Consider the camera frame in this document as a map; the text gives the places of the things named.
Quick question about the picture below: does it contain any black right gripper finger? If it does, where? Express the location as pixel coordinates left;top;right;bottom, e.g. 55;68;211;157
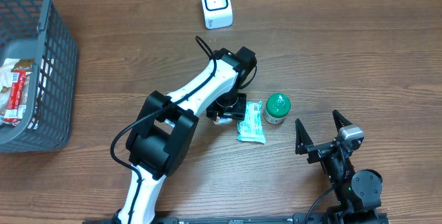
332;110;352;136
295;118;314;155

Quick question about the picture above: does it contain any orange snack packet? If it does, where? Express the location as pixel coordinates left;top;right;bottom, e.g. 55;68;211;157
213;117;233;125

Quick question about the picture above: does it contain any teal snack packet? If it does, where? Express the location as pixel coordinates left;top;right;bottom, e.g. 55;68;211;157
237;101;266;144

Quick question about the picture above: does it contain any green lid jar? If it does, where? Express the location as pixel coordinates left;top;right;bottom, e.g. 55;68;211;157
265;93;291;124

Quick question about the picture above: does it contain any red white snack bar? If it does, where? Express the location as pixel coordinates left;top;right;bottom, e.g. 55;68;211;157
3;66;32;125

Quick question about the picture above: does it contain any brown snack bag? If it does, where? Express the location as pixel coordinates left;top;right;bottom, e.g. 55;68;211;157
1;58;34;127

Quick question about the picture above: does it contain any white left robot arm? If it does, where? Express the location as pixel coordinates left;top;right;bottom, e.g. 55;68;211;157
110;47;257;223

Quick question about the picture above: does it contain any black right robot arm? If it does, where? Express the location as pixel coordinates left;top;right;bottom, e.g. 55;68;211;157
295;110;389;223

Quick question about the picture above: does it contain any white barcode scanner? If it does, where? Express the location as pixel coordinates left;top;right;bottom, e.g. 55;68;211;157
201;0;233;30

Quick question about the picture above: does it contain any grey plastic basket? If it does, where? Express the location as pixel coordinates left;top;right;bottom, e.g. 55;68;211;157
1;0;79;153

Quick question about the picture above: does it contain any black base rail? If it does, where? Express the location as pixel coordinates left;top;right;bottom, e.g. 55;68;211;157
82;212;390;224

